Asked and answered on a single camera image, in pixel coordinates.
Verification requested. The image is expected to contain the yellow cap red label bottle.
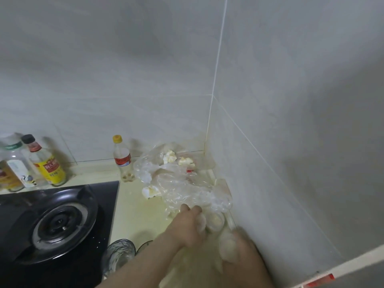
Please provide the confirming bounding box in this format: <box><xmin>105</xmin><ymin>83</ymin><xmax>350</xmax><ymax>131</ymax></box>
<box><xmin>112</xmin><ymin>134</ymin><xmax>136</xmax><ymax>183</ymax></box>

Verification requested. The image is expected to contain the white cap green band bottle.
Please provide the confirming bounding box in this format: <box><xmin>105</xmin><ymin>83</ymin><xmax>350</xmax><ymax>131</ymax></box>
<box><xmin>0</xmin><ymin>133</ymin><xmax>46</xmax><ymax>189</ymax></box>

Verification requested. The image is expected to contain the yellow label vinegar bottle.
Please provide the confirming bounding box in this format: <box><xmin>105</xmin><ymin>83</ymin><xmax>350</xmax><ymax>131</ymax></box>
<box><xmin>21</xmin><ymin>134</ymin><xmax>67</xmax><ymax>187</ymax></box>

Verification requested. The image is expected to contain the black glass gas stove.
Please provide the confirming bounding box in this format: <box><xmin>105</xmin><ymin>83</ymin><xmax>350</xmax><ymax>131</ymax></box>
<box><xmin>0</xmin><ymin>180</ymin><xmax>120</xmax><ymax>288</ymax></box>

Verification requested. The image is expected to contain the person's right hand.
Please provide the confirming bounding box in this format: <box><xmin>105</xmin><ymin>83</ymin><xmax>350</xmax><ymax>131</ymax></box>
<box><xmin>215</xmin><ymin>227</ymin><xmax>267</xmax><ymax>278</ymax></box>

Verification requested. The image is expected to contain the clear plastic oat jar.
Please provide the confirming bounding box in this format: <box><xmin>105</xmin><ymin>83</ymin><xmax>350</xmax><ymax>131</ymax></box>
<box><xmin>195</xmin><ymin>212</ymin><xmax>208</xmax><ymax>234</ymax></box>
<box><xmin>218</xmin><ymin>229</ymin><xmax>240</xmax><ymax>264</ymax></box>
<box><xmin>206</xmin><ymin>211</ymin><xmax>226</xmax><ymax>233</ymax></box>

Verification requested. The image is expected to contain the black round stove burner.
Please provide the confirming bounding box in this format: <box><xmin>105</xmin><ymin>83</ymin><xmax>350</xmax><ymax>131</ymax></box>
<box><xmin>12</xmin><ymin>184</ymin><xmax>99</xmax><ymax>266</ymax></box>

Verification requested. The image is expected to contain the dark tinted drinking glass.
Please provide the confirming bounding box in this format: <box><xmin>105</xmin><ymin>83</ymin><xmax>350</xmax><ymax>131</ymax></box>
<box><xmin>136</xmin><ymin>240</ymin><xmax>154</xmax><ymax>255</ymax></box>

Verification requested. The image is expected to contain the clear plastic bag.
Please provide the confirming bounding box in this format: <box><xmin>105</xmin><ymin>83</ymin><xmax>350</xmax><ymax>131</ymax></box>
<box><xmin>133</xmin><ymin>143</ymin><xmax>234</xmax><ymax>216</ymax></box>

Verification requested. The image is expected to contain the person's left hand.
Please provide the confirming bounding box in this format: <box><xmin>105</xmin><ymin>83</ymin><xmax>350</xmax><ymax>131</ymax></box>
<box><xmin>163</xmin><ymin>204</ymin><xmax>208</xmax><ymax>249</ymax></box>

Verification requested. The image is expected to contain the clear textured drinking glass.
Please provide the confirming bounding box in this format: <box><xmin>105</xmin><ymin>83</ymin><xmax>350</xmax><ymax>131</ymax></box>
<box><xmin>102</xmin><ymin>239</ymin><xmax>136</xmax><ymax>279</ymax></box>

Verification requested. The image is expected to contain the red sticker strip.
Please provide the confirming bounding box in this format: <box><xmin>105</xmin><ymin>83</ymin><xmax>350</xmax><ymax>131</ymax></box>
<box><xmin>303</xmin><ymin>274</ymin><xmax>335</xmax><ymax>288</ymax></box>

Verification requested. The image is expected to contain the person's left forearm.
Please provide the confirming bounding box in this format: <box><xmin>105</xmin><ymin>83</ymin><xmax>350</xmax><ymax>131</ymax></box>
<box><xmin>96</xmin><ymin>236</ymin><xmax>184</xmax><ymax>288</ymax></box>

